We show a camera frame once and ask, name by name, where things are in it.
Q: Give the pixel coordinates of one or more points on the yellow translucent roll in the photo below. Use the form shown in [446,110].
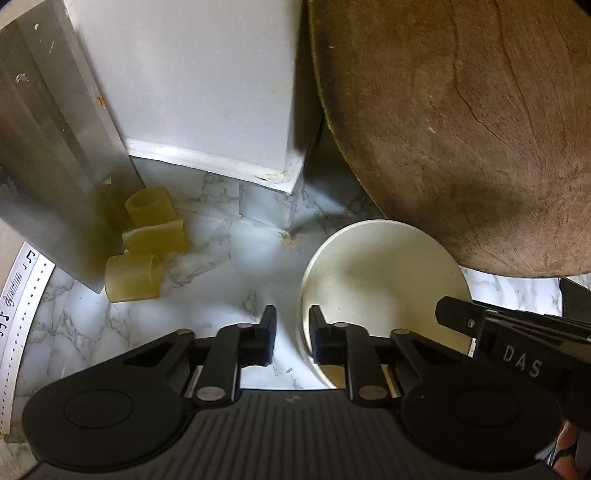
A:
[150,207]
[131,277]
[159,237]

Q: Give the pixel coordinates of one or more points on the cream white bowl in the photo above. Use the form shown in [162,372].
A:
[383,286]

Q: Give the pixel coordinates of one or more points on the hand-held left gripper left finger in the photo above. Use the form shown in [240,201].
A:
[269,323]

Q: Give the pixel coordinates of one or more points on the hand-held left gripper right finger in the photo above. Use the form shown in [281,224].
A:
[317,325]

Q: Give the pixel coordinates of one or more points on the round wooden cutting board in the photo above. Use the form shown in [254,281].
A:
[461,138]

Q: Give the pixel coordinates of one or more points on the music-note edging strip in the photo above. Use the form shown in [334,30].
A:
[21,323]

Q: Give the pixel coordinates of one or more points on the stainless steel panel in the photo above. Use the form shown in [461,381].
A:
[51,152]

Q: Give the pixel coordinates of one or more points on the person's right hand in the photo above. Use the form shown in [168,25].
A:
[565,450]

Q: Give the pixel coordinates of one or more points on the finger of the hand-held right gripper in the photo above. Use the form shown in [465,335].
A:
[459,316]

